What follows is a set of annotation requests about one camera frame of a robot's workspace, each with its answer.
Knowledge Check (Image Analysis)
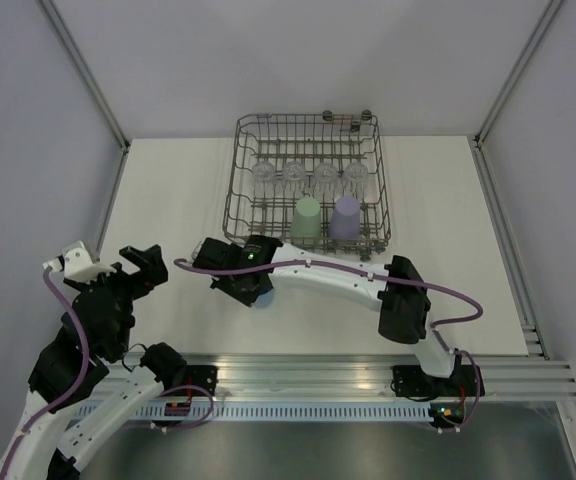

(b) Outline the right aluminium frame post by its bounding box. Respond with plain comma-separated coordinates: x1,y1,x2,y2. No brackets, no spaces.
472,0,569,146

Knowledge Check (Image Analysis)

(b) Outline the white slotted cable duct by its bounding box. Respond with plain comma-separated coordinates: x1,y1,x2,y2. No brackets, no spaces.
67,402,432,422

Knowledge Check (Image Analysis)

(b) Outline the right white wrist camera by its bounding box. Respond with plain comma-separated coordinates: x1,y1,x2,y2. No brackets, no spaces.
191,241,204,261

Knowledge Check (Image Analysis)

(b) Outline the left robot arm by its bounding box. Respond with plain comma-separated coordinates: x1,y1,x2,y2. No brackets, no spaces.
0,241,217,479

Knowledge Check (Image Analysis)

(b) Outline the left aluminium frame post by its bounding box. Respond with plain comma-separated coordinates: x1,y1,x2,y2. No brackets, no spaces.
36,0,131,151

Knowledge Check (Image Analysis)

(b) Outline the purple plastic cup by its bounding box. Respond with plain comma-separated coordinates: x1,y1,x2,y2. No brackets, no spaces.
328,196,360,240

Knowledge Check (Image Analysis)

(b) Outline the clear glass far right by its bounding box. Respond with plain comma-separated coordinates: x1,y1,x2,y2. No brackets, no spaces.
342,161,369,193

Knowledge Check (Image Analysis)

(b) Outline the blue plastic cup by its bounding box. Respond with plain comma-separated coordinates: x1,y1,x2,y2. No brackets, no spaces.
254,289,275,308

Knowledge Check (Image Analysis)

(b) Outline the clear glass far left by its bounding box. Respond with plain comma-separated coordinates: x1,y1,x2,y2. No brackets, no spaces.
251,160,276,188

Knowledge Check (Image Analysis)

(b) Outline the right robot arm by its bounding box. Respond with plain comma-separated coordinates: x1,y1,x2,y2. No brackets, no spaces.
176,235,485,402

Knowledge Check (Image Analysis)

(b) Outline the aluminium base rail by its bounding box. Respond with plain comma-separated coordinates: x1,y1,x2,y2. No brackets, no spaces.
92,352,576,404

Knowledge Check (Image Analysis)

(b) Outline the grey wire dish rack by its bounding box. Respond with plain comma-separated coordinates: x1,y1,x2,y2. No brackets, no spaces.
222,110,392,261

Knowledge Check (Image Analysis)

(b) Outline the green plastic cup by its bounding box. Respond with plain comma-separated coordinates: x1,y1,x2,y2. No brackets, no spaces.
290,196,321,245

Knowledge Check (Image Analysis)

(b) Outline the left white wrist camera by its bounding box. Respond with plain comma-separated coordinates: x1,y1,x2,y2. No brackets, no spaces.
43,240,117,283

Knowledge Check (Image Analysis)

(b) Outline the aluminium frame post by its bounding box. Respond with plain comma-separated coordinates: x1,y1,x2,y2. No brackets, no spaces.
36,0,131,151
472,0,569,146

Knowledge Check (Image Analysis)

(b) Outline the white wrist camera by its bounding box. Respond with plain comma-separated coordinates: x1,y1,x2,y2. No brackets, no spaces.
191,241,204,261
43,240,117,283

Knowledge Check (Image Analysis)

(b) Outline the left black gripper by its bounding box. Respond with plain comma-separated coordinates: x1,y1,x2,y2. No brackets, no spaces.
67,244,169,353

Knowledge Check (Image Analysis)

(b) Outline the clear glass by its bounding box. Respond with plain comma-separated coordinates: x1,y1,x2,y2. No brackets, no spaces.
251,160,276,188
281,160,307,191
342,161,369,193
313,162,339,192

